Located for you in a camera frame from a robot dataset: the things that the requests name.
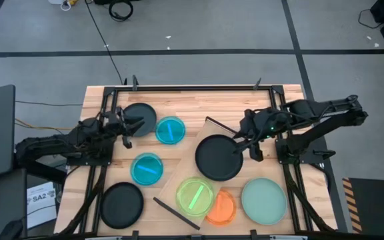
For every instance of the orange transparent plate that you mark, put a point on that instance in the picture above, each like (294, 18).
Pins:
(224, 210)

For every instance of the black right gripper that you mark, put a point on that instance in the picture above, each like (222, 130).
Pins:
(253, 125)

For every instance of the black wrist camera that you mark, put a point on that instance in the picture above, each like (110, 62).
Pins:
(257, 154)
(127, 142)

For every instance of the green transparent plate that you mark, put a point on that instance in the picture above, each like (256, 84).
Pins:
(188, 190)

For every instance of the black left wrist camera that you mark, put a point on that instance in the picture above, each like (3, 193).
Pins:
(127, 142)

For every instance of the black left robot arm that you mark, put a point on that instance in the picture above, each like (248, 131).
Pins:
(55, 146)

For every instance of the black hazard striped mat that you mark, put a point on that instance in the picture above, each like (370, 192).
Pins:
(375, 206)

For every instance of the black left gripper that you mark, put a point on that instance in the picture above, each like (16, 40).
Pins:
(115, 122)

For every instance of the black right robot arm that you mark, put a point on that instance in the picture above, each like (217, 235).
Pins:
(328, 128)

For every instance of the black table clamp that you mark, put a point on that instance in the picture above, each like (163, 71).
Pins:
(134, 83)
(257, 85)
(135, 235)
(253, 235)

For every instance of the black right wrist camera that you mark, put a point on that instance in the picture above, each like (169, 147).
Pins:
(257, 154)

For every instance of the pale mint green plate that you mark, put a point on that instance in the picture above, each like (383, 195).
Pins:
(264, 201)

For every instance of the white paper sign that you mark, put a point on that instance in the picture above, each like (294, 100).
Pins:
(42, 213)

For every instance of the black aluminium table frame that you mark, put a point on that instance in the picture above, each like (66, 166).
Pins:
(192, 88)

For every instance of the black computer mouse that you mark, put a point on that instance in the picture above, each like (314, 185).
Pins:
(10, 230)

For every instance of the teal transparent plate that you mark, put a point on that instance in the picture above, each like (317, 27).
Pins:
(147, 177)
(177, 133)

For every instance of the yellow plug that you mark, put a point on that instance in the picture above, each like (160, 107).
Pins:
(73, 2)

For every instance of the black round plate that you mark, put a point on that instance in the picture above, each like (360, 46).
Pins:
(121, 205)
(215, 160)

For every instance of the small dark grey plate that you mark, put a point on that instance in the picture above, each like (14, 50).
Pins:
(147, 111)

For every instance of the white power strip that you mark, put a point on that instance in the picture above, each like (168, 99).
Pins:
(56, 1)

